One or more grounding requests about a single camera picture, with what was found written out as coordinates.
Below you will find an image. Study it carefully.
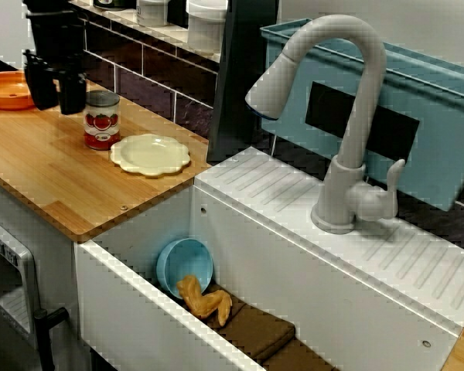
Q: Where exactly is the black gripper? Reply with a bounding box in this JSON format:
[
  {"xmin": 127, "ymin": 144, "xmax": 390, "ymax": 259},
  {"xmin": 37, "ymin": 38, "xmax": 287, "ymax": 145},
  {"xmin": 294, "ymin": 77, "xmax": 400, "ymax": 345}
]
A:
[{"xmin": 22, "ymin": 12, "xmax": 88, "ymax": 116}]

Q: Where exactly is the wooden countertop board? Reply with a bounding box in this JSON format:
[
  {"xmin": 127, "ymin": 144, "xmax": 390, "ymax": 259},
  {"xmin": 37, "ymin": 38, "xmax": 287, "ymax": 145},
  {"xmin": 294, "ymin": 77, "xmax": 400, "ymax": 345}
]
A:
[{"xmin": 0, "ymin": 64, "xmax": 212, "ymax": 243}]

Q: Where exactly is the grey appliance door panel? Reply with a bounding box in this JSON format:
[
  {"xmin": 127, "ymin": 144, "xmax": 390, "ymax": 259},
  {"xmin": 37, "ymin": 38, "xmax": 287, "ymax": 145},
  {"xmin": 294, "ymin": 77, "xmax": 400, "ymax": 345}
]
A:
[{"xmin": 0, "ymin": 214, "xmax": 38, "ymax": 341}]

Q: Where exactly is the black appliance handle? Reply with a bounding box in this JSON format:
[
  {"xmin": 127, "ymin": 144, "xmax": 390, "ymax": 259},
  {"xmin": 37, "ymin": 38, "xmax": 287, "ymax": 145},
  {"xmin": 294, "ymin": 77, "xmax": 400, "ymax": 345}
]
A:
[{"xmin": 32, "ymin": 307, "xmax": 69, "ymax": 371}]

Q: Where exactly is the light blue bowl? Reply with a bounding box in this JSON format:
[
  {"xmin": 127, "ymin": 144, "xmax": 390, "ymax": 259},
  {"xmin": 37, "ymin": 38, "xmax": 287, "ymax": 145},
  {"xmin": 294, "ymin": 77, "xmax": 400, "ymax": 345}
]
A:
[{"xmin": 155, "ymin": 237, "xmax": 215, "ymax": 301}]

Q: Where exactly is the white toy sink unit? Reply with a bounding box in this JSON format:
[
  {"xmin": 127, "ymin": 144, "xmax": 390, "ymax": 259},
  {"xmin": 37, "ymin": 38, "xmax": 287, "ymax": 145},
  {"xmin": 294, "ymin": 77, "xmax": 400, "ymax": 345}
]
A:
[{"xmin": 73, "ymin": 145, "xmax": 464, "ymax": 371}]

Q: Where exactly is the black upright post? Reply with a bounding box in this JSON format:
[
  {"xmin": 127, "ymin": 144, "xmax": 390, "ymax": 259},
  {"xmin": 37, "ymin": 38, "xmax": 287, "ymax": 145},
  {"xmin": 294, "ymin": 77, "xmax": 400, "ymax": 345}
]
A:
[{"xmin": 206, "ymin": 0, "xmax": 282, "ymax": 163}]

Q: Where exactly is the black rectangular label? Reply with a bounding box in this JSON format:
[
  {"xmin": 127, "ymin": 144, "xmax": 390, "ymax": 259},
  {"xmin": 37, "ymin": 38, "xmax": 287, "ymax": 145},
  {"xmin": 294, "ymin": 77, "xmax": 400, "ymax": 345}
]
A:
[{"xmin": 305, "ymin": 80, "xmax": 421, "ymax": 162}]

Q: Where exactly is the grey toy faucet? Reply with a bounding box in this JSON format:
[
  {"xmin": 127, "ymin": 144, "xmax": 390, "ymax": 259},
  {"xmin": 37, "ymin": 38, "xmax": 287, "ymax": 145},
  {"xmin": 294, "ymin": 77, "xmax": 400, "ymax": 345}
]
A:
[{"xmin": 244, "ymin": 14, "xmax": 407, "ymax": 236}]

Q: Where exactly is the teal plastic bin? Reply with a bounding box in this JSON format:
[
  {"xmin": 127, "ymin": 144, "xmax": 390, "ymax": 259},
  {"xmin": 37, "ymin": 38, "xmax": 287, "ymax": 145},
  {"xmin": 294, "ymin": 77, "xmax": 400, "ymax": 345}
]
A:
[{"xmin": 259, "ymin": 17, "xmax": 464, "ymax": 213}]

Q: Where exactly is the tomato soup can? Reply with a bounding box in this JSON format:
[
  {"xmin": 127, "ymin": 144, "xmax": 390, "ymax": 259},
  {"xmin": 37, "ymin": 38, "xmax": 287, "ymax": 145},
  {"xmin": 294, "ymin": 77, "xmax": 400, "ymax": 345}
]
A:
[{"xmin": 81, "ymin": 90, "xmax": 121, "ymax": 151}]

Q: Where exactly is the brown folded cloth mat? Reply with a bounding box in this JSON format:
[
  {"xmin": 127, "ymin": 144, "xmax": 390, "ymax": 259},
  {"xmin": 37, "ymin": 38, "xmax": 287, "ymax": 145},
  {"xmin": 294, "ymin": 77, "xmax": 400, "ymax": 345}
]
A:
[{"xmin": 206, "ymin": 284, "xmax": 337, "ymax": 371}]

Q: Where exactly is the large white jar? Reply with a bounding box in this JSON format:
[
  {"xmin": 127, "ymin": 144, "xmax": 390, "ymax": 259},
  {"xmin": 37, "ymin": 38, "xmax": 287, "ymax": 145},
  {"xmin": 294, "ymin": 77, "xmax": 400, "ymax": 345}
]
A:
[{"xmin": 186, "ymin": 0, "xmax": 230, "ymax": 52}]

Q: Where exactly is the orange plate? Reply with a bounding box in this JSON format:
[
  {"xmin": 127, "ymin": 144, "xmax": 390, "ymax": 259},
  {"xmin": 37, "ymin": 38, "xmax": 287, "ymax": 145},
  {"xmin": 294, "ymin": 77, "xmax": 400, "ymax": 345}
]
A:
[{"xmin": 0, "ymin": 70, "xmax": 38, "ymax": 114}]

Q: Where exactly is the cream flower-shaped plate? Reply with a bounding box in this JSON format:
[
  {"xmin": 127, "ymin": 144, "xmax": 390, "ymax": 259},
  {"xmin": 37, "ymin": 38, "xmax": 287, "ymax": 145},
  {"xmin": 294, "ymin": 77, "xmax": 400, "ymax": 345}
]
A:
[{"xmin": 109, "ymin": 133, "xmax": 191, "ymax": 179}]

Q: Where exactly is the cream shelf ledge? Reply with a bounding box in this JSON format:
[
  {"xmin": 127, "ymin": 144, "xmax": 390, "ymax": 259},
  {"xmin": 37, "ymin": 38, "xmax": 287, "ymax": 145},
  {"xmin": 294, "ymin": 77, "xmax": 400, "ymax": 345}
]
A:
[{"xmin": 71, "ymin": 0, "xmax": 222, "ymax": 63}]

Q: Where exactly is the tan toy chicken wing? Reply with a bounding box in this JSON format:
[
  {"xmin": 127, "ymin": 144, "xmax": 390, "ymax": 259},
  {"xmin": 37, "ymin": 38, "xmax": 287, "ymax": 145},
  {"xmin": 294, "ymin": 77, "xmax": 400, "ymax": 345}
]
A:
[{"xmin": 176, "ymin": 274, "xmax": 234, "ymax": 326}]

